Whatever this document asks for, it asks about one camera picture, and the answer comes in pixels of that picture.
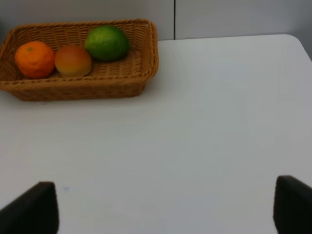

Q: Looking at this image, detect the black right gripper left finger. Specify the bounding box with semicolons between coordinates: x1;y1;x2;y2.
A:
0;182;59;234

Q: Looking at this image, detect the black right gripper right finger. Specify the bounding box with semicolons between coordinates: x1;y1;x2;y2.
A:
273;175;312;234

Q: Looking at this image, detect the orange mandarin fruit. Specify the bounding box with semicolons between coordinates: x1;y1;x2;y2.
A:
14;41;55;79

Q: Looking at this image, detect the red yellow peach fruit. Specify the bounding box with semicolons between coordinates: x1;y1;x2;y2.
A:
55;44;92;78

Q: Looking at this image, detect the light orange wicker basket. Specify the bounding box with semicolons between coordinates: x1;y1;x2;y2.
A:
0;19;159;101

